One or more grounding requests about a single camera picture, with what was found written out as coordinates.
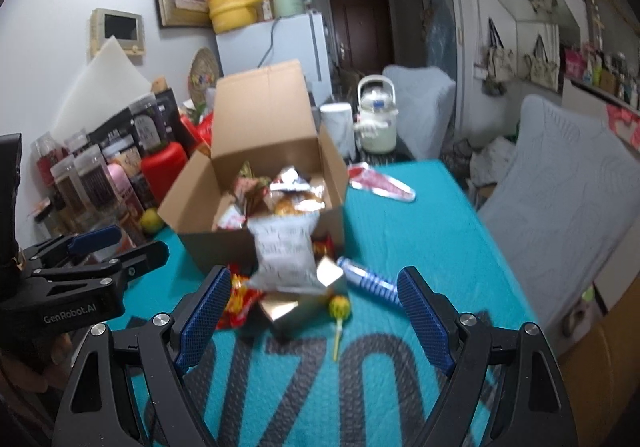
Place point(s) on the green red snack packet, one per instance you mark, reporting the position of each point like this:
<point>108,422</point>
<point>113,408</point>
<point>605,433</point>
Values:
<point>247,187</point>

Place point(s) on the woven round tray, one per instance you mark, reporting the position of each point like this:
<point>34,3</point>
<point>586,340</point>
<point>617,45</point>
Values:
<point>202,69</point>

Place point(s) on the blue white tube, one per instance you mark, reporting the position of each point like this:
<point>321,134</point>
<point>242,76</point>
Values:
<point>365,279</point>

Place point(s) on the red plastic bag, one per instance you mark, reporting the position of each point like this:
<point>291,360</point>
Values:
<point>197,129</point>

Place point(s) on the yellow pot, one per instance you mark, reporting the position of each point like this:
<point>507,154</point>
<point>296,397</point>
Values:
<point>230,12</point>

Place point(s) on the large brown carton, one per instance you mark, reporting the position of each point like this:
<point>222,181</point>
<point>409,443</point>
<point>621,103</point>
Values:
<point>605,367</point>

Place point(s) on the brown cardboard box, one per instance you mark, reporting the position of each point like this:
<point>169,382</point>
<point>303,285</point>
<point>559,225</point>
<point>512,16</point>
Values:
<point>270,117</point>

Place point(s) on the teal printed mat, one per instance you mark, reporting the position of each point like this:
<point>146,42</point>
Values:
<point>425,237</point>

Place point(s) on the wall intercom panel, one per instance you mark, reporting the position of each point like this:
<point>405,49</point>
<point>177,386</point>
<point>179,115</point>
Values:
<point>120,27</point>

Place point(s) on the white refrigerator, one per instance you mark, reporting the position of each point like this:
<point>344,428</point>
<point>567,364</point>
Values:
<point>295,42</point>

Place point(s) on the clear jar dark contents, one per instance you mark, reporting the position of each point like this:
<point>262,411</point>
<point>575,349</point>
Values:
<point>92,177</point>

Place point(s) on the hanging tote bag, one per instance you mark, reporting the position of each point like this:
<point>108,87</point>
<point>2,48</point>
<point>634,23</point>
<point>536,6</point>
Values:
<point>497,59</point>

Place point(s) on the white bread-print snack packet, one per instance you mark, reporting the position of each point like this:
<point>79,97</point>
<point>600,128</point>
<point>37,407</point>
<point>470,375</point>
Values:
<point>285,252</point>

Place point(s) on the clear jar brown contents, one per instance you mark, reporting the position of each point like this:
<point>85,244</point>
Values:
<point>65,187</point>

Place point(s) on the red plastic container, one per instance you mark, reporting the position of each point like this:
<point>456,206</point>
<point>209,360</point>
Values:
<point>162,172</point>

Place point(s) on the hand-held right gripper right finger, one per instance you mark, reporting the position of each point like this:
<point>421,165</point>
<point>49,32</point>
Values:
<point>425,322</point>

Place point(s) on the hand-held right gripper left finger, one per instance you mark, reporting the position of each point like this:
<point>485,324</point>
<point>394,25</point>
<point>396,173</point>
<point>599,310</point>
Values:
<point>202,322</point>

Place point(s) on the green fruit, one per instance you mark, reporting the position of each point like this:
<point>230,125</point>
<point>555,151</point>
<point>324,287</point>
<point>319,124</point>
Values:
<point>151,221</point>

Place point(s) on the clear jar red contents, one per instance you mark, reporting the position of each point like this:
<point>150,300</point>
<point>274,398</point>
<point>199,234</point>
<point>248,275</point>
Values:
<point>47,154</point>

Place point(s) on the large grey covered chair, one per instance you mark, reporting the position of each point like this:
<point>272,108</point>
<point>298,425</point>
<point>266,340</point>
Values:
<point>560,187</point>

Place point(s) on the yellow green lollipop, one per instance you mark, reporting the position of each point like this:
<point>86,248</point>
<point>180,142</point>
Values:
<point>339,307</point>

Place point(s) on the person's left hand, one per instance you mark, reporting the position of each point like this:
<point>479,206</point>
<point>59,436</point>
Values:
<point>60,349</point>

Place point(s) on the silver snack packet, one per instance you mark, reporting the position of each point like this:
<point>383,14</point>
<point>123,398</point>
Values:
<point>290,179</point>

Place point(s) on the red white triangular packet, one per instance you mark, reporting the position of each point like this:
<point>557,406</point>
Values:
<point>380,182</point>

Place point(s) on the pink cloth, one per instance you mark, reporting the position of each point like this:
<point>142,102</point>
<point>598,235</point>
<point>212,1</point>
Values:
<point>625,127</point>

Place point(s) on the red gold snack packet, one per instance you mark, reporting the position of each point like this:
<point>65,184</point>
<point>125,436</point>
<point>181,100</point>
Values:
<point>324,247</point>

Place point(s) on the small gold box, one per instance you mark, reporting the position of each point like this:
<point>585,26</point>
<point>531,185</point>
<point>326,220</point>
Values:
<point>290,312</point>

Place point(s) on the white floor bag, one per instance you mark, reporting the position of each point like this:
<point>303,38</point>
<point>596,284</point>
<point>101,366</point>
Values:
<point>495,159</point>

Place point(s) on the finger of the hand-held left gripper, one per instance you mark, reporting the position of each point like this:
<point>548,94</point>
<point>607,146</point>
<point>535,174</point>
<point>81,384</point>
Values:
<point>125,264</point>
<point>92,239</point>

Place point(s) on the blue bubble wrap sheet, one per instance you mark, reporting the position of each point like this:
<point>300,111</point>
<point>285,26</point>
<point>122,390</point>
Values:
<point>442,32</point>

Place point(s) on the cream thermos kettle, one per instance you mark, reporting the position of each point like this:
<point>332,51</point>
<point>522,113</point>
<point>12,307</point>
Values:
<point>377,127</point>

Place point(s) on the white paper roll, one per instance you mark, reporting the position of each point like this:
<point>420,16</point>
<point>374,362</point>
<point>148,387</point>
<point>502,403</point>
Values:
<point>337,127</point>

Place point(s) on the red chips packet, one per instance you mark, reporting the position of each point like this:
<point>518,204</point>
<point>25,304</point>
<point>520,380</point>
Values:
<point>240,302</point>

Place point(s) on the small grey covered chair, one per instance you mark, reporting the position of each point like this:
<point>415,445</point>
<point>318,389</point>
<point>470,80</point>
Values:
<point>420,97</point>

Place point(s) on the pink bottle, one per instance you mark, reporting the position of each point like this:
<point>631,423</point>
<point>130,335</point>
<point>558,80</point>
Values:
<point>122,187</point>

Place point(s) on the clear jar white label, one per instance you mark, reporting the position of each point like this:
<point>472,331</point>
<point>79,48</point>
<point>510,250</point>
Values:
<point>147,127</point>

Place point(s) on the clear waffle snack packet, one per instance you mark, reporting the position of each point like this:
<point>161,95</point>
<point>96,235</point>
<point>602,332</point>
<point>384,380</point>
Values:
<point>292,204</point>

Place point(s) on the row of shelf bottles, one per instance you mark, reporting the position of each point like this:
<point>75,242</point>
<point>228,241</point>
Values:
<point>600,74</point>

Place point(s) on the brown door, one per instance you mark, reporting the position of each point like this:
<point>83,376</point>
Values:
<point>360,27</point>

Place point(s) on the white foam board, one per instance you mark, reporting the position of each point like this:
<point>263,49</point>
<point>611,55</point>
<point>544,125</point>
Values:
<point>105,82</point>

